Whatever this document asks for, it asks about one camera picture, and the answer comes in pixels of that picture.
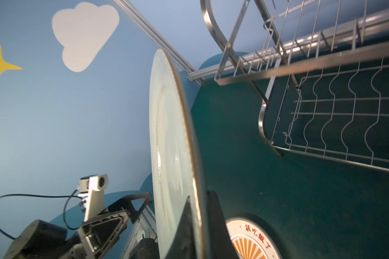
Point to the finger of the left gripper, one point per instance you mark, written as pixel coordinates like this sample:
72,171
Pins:
125,203
107,228

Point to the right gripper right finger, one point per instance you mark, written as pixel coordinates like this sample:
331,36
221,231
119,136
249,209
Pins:
221,245

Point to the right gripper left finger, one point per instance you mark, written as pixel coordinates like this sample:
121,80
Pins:
183,246

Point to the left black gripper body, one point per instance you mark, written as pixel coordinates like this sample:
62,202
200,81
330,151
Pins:
82,246

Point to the white plate orange sunburst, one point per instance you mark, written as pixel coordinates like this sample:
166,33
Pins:
251,241

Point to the grey-green plain plate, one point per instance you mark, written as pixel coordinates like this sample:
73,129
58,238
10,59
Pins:
177,170

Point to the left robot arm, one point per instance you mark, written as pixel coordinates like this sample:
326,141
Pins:
43,240

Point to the chrome two-tier dish rack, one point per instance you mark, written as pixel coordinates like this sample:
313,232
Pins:
331,104

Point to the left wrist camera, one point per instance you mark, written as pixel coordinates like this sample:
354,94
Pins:
91,189

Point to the left aluminium frame post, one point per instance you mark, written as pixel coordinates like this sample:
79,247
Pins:
154,34

